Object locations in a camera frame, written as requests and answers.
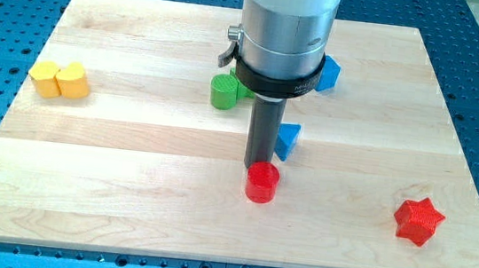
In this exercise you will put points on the light wooden board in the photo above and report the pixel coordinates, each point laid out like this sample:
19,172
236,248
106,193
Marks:
145,165

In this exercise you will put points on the red star block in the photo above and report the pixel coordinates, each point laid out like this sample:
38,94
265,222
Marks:
417,221

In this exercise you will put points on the yellow heart block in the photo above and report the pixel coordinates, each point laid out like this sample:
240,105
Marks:
72,81

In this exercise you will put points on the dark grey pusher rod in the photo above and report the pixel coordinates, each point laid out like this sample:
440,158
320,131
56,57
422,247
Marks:
263,131

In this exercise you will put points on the green block behind cylinder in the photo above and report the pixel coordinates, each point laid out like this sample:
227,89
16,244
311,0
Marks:
242,90

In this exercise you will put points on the red cylinder block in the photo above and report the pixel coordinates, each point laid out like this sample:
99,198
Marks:
262,182

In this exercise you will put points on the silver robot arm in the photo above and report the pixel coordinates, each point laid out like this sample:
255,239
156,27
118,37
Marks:
278,50

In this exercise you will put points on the blue cube block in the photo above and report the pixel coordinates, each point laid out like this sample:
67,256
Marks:
330,72

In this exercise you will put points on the yellow hexagon block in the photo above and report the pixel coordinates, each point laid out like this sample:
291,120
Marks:
43,75

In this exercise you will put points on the blue triangle block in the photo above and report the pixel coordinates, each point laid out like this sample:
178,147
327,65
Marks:
286,139

